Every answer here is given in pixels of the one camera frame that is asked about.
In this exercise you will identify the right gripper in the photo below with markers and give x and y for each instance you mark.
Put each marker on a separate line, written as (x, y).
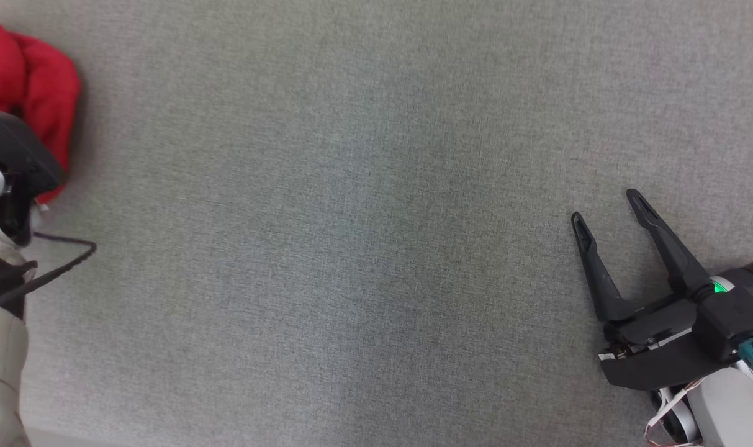
(655, 320)

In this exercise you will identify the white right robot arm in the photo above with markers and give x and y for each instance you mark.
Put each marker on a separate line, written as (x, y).
(730, 410)

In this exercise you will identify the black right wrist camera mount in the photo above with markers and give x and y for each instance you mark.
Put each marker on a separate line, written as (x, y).
(662, 369)

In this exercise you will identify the red fabric garment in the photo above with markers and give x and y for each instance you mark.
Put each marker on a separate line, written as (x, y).
(41, 87)

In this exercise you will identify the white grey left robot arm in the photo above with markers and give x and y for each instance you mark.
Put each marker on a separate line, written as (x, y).
(4, 372)

